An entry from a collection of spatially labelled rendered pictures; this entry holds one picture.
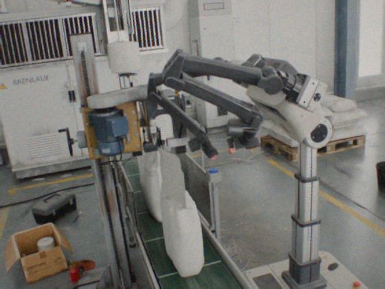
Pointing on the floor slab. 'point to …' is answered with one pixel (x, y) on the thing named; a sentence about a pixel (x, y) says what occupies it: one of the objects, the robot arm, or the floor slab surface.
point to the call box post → (216, 212)
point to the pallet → (317, 153)
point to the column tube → (102, 165)
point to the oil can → (73, 272)
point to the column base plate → (104, 276)
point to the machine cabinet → (64, 81)
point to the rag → (85, 265)
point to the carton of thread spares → (34, 262)
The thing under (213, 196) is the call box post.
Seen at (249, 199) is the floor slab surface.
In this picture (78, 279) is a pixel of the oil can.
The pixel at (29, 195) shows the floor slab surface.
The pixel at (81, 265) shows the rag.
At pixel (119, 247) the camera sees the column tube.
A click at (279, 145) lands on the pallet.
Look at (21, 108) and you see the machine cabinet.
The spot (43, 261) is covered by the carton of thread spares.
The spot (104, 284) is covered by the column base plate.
